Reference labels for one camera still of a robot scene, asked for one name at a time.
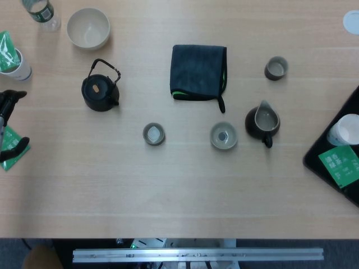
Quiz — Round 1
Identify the black tray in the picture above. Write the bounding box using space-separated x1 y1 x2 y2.
302 85 359 208

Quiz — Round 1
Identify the black cast iron teapot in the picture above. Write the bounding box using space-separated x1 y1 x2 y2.
81 58 122 112

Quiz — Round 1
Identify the beige round bowl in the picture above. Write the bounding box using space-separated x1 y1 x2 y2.
66 7 111 51

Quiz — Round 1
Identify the orange brown round seat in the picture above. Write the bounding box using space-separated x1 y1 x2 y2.
23 245 64 269

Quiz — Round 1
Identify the grey teacup upper right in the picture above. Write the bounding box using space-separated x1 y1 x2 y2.
264 56 289 81

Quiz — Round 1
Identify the grey ceramic tea strainer bowl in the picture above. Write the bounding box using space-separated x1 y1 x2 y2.
210 121 239 150

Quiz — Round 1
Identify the aluminium profile rail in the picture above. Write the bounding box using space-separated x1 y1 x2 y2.
72 247 325 263

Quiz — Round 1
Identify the white paper cup blue print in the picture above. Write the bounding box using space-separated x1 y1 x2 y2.
0 48 33 82

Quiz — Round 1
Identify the green tea packet white text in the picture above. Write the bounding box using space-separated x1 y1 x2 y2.
0 124 31 171
318 145 359 189

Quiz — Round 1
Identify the white round cable cap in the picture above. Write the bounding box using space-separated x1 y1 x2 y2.
342 10 359 35

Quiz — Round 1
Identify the clear plastic bottle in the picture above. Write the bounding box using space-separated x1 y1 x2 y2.
21 0 62 33

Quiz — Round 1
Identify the low brown ceramic teacup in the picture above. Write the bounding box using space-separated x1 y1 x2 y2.
142 122 166 146

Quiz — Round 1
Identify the brown ceramic pitcher with handle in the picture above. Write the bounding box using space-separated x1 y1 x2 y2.
245 100 282 149

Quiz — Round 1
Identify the dark grey folded cloth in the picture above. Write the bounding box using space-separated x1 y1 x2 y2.
170 44 228 114

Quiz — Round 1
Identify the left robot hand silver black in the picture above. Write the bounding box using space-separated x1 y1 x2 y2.
0 89 30 163

